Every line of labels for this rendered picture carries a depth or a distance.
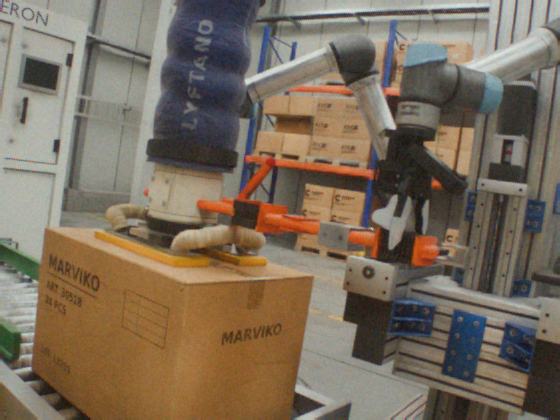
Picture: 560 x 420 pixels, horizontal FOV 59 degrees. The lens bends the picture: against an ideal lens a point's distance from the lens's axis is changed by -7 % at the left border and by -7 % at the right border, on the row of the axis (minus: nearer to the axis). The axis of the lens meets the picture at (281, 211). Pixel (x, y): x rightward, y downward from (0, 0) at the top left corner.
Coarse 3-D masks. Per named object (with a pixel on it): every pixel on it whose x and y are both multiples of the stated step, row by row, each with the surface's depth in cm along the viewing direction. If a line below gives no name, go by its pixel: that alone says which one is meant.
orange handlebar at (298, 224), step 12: (144, 192) 134; (204, 204) 119; (216, 204) 116; (228, 204) 120; (264, 216) 107; (276, 216) 105; (288, 216) 103; (300, 216) 107; (288, 228) 103; (300, 228) 101; (312, 228) 99; (360, 240) 92; (372, 240) 90; (432, 252) 84
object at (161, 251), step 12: (108, 240) 124; (120, 240) 120; (132, 240) 119; (144, 240) 121; (168, 240) 115; (144, 252) 114; (156, 252) 111; (168, 252) 110; (168, 264) 108; (180, 264) 108; (192, 264) 110; (204, 264) 113
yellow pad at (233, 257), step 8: (160, 240) 141; (200, 248) 130; (208, 248) 129; (232, 248) 132; (208, 256) 128; (216, 256) 126; (224, 256) 124; (232, 256) 123; (240, 256) 124; (248, 256) 126; (256, 256) 128; (240, 264) 121; (248, 264) 123; (256, 264) 126; (264, 264) 128
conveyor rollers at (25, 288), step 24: (0, 264) 252; (0, 288) 210; (24, 288) 212; (0, 312) 178; (24, 312) 184; (24, 336) 159; (0, 360) 137; (24, 360) 141; (48, 384) 129; (72, 408) 118
